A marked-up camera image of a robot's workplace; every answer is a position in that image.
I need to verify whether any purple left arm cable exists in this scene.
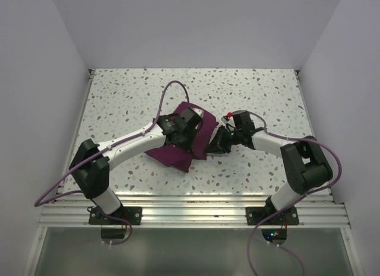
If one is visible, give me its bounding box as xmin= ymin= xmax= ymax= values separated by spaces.
xmin=33 ymin=80 xmax=191 ymax=246

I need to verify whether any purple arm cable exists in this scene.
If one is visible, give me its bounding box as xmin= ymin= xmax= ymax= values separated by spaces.
xmin=33 ymin=80 xmax=191 ymax=246
xmin=247 ymin=110 xmax=343 ymax=276

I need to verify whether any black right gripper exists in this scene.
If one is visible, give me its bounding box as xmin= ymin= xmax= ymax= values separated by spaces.
xmin=204 ymin=125 xmax=242 ymax=154

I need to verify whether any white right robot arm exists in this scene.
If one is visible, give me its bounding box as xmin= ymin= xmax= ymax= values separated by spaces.
xmin=205 ymin=110 xmax=333 ymax=224

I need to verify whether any aluminium table edge rail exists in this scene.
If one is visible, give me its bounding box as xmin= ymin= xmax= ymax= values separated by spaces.
xmin=38 ymin=194 xmax=350 ymax=229

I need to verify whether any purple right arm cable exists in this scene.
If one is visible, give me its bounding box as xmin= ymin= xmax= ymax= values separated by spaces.
xmin=247 ymin=110 xmax=343 ymax=276

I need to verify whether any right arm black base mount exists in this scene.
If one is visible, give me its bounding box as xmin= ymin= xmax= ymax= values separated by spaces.
xmin=245 ymin=207 xmax=300 ymax=226

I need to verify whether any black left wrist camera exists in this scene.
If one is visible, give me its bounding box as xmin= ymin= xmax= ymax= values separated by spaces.
xmin=157 ymin=107 xmax=204 ymax=135

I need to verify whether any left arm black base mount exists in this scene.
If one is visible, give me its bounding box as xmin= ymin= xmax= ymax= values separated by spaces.
xmin=87 ymin=206 xmax=143 ymax=226

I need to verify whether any purple surgical drape cloth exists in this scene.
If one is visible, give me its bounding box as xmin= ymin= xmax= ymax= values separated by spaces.
xmin=145 ymin=101 xmax=218 ymax=173

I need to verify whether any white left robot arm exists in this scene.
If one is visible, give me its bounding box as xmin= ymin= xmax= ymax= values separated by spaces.
xmin=69 ymin=120 xmax=199 ymax=224

